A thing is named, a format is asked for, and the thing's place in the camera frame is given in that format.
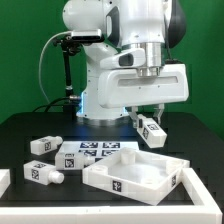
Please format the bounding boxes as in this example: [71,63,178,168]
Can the white block left edge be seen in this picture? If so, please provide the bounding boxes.
[0,169,11,198]

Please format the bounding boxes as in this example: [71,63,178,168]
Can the black camera stand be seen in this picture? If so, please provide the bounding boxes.
[53,35,81,114]

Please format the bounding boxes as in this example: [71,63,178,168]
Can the white sheet with tags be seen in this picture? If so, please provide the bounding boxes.
[57,141,139,159]

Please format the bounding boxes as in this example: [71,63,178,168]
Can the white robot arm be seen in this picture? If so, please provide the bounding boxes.
[63,0,189,126]

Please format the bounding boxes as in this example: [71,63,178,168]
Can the white corner fence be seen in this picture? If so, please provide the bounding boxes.
[0,168,222,224]

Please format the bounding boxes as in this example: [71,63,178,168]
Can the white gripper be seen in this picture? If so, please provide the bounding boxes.
[98,64,189,128]

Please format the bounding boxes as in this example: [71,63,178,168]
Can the black cables on table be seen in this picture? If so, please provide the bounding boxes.
[32,97,77,113]

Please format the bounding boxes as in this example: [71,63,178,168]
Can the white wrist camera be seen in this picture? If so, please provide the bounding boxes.
[100,48,146,69]

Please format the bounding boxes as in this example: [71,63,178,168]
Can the white camera cable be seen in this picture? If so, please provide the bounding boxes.
[38,30,72,104]

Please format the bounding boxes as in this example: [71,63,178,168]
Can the grey camera on stand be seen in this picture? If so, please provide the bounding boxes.
[71,29,102,43]

